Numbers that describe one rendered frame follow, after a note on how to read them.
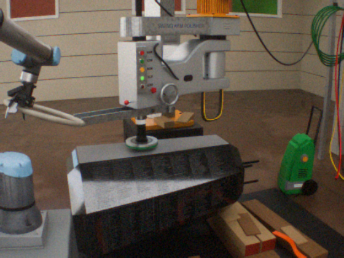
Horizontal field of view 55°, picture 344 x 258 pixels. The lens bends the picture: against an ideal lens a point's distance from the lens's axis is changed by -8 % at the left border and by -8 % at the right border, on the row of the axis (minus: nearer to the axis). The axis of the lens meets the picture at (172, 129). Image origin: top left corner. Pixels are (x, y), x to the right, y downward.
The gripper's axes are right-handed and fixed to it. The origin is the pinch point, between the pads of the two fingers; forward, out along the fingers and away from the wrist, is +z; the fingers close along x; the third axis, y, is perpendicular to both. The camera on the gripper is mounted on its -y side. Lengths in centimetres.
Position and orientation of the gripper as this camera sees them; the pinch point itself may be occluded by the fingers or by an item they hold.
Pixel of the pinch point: (14, 119)
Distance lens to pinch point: 188.8
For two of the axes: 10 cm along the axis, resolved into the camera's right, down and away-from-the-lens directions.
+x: 3.1, 0.6, 9.5
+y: 9.1, 2.9, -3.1
